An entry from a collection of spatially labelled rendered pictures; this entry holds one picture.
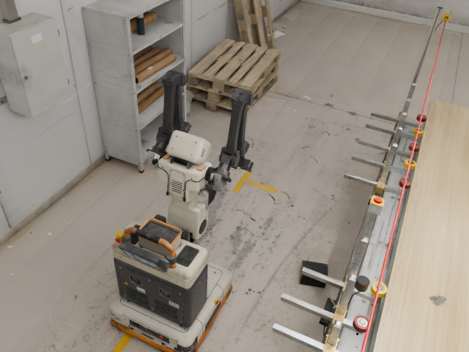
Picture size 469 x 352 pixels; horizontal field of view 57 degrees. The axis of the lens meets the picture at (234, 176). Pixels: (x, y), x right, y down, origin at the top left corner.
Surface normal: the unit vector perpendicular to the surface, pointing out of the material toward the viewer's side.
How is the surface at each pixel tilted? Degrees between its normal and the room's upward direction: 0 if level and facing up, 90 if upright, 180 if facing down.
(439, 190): 0
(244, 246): 0
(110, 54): 90
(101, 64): 90
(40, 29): 90
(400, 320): 0
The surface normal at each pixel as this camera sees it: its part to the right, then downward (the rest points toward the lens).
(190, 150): -0.28, -0.12
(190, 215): -0.41, 0.43
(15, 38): 0.91, 0.30
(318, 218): 0.06, -0.78
